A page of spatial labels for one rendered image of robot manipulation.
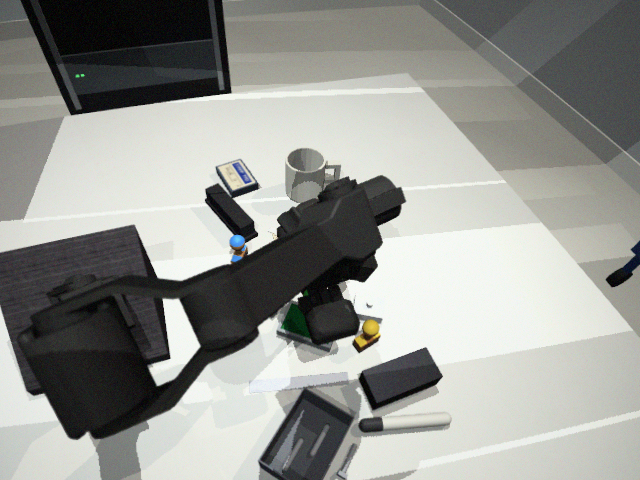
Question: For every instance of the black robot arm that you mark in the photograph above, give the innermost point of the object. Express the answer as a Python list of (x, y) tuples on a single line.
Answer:
[(85, 357)]

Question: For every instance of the stamp with blue knob handle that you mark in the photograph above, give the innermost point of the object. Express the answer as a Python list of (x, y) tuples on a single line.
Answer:
[(237, 243)]

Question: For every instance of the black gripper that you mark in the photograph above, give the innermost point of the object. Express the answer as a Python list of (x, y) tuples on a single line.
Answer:
[(329, 317)]

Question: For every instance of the white cylinder with black end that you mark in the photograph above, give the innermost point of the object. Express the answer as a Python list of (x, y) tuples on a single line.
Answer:
[(377, 424)]

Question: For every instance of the grey flat bar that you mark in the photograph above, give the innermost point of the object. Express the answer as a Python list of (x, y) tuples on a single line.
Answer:
[(311, 381)]

